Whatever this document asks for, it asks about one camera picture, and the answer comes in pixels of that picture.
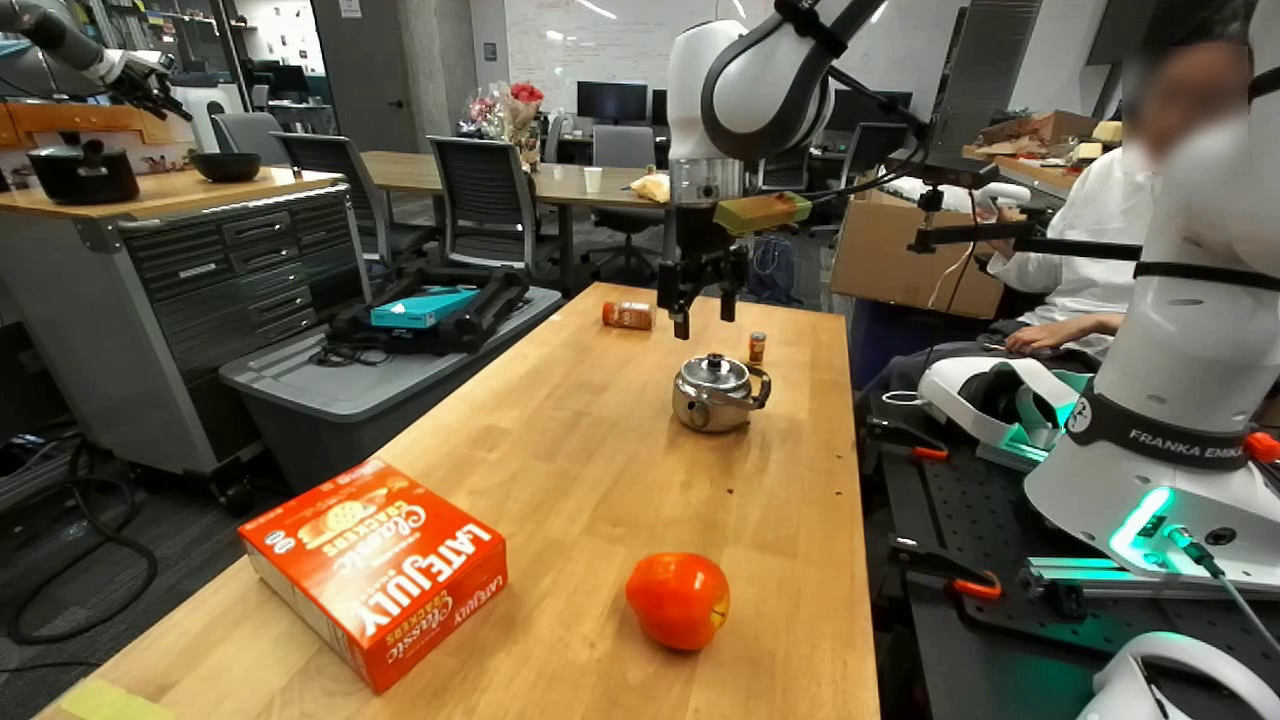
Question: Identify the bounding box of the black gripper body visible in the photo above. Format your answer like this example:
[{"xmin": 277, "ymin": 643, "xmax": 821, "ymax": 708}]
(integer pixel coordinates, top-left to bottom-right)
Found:
[{"xmin": 669, "ymin": 194, "xmax": 750, "ymax": 292}]

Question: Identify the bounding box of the steel kettle with black handle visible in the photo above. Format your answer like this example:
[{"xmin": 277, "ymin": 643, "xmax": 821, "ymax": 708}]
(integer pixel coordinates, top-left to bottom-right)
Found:
[{"xmin": 669, "ymin": 348, "xmax": 780, "ymax": 438}]

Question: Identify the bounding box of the small brown block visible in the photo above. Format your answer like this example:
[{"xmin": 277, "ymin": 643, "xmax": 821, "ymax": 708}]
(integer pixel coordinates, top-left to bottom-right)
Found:
[{"xmin": 597, "ymin": 294, "xmax": 658, "ymax": 337}]

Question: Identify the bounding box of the black background monitor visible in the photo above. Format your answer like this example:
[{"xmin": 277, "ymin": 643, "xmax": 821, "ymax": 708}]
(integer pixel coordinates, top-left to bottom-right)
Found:
[{"xmin": 572, "ymin": 76, "xmax": 656, "ymax": 130}]

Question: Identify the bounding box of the cardboard box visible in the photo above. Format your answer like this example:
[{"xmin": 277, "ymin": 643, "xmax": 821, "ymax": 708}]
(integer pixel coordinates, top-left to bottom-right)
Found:
[{"xmin": 826, "ymin": 189, "xmax": 1013, "ymax": 329}]

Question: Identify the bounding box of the grey office chair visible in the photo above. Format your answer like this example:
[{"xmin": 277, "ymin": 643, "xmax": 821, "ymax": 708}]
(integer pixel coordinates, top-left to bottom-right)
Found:
[
  {"xmin": 277, "ymin": 128, "xmax": 395, "ymax": 270},
  {"xmin": 422, "ymin": 130, "xmax": 549, "ymax": 279}
]

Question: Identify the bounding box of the flower bouquet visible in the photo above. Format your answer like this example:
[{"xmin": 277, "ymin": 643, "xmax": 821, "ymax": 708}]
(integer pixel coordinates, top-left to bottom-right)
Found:
[{"xmin": 463, "ymin": 76, "xmax": 551, "ymax": 144}]

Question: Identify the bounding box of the teal case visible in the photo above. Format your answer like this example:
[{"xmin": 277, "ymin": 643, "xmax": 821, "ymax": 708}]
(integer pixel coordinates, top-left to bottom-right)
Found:
[{"xmin": 369, "ymin": 283, "xmax": 485, "ymax": 337}]

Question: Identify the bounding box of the orange tomato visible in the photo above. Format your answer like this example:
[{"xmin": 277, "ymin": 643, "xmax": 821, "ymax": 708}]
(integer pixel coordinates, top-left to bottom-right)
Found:
[{"xmin": 623, "ymin": 546, "xmax": 735, "ymax": 657}]

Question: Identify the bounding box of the grey plastic tote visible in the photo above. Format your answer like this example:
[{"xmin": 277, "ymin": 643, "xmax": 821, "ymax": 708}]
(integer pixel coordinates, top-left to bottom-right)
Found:
[{"xmin": 214, "ymin": 283, "xmax": 569, "ymax": 489}]

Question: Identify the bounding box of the wooden background desk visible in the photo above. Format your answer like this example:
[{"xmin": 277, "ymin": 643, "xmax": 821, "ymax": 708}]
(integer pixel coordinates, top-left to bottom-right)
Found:
[{"xmin": 354, "ymin": 144, "xmax": 672, "ymax": 219}]

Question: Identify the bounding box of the person in white shirt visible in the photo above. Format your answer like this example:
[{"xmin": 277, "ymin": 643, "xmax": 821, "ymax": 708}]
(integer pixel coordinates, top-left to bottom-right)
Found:
[{"xmin": 980, "ymin": 35, "xmax": 1257, "ymax": 361}]

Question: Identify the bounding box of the orange cracker box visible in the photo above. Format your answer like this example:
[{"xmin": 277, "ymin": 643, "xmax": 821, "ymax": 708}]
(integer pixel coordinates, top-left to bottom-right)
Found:
[{"xmin": 237, "ymin": 460, "xmax": 510, "ymax": 695}]

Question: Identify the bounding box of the black optical breadboard table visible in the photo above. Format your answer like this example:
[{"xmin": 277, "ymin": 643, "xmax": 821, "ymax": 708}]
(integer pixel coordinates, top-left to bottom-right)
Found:
[{"xmin": 858, "ymin": 382, "xmax": 1280, "ymax": 720}]

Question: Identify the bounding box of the black bowl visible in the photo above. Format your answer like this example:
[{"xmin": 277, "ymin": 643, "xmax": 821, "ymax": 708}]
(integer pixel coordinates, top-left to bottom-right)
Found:
[{"xmin": 187, "ymin": 146, "xmax": 267, "ymax": 189}]

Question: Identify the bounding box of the grey drawer cabinet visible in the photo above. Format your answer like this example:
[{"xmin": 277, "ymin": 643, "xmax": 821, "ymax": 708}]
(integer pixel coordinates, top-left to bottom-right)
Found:
[{"xmin": 0, "ymin": 163, "xmax": 371, "ymax": 481}]

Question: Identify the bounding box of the white curved headset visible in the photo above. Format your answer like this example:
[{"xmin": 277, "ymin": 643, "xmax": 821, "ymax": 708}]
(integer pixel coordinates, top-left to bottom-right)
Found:
[{"xmin": 1076, "ymin": 629, "xmax": 1280, "ymax": 720}]

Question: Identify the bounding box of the black pot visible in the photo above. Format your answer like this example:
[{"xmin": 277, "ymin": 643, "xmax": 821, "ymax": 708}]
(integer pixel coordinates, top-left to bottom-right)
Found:
[{"xmin": 22, "ymin": 128, "xmax": 143, "ymax": 207}]

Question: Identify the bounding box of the yellow green pad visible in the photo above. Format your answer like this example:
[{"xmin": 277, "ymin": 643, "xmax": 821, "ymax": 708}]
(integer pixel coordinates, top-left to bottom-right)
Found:
[{"xmin": 46, "ymin": 675, "xmax": 181, "ymax": 720}]

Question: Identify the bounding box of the orange handled black clamp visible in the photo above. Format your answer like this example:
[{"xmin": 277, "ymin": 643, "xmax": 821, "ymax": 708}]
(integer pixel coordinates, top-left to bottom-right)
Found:
[
  {"xmin": 863, "ymin": 413, "xmax": 959, "ymax": 471},
  {"xmin": 887, "ymin": 534, "xmax": 1008, "ymax": 613}
]

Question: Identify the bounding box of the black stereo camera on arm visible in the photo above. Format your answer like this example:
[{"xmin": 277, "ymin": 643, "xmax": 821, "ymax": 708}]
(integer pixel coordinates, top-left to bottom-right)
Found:
[{"xmin": 909, "ymin": 146, "xmax": 1142, "ymax": 264}]

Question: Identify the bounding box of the aluminium rail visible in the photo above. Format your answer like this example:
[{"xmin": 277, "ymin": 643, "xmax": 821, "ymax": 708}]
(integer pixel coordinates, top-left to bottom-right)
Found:
[{"xmin": 1018, "ymin": 546, "xmax": 1280, "ymax": 608}]

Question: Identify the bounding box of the black floor cable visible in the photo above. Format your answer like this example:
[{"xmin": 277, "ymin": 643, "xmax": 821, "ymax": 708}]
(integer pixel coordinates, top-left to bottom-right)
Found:
[{"xmin": 0, "ymin": 436, "xmax": 169, "ymax": 652}]

